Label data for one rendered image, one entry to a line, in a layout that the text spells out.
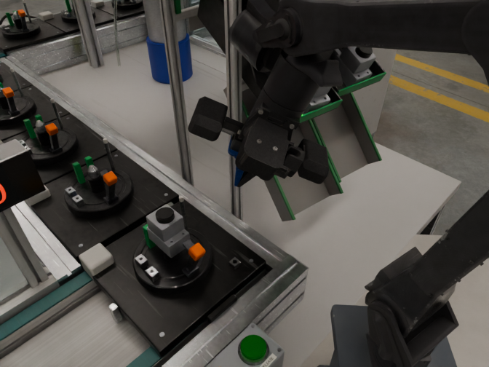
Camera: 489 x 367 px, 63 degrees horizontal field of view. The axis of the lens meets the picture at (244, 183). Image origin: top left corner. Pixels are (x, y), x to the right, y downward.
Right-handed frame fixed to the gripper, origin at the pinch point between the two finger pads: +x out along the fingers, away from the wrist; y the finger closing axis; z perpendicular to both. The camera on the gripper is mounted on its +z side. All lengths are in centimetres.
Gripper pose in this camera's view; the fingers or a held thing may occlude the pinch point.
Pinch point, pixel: (246, 167)
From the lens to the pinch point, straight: 54.8
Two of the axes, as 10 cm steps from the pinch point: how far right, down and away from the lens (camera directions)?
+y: 9.2, 3.6, 1.8
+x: -3.8, 6.8, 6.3
